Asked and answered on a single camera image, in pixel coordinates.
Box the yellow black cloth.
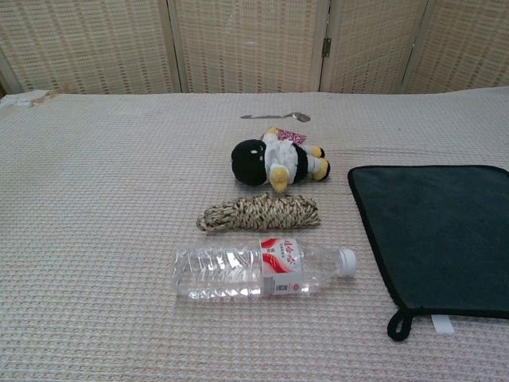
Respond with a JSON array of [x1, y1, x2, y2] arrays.
[[348, 164, 509, 342]]

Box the black white plush doll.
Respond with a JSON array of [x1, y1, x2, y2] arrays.
[[231, 127, 332, 193]]

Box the metal spoon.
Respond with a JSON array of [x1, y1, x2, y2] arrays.
[[240, 111, 312, 123]]

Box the clear plastic water bottle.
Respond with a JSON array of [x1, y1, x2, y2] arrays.
[[172, 237, 357, 300]]

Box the woven folding screen panel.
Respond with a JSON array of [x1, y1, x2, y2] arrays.
[[320, 0, 430, 95], [401, 0, 509, 95], [166, 0, 332, 95], [0, 0, 179, 96]]

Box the beige woven tablecloth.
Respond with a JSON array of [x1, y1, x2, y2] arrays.
[[0, 85, 509, 382]]

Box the braided tan rope bundle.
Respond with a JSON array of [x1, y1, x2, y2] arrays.
[[195, 192, 322, 232]]

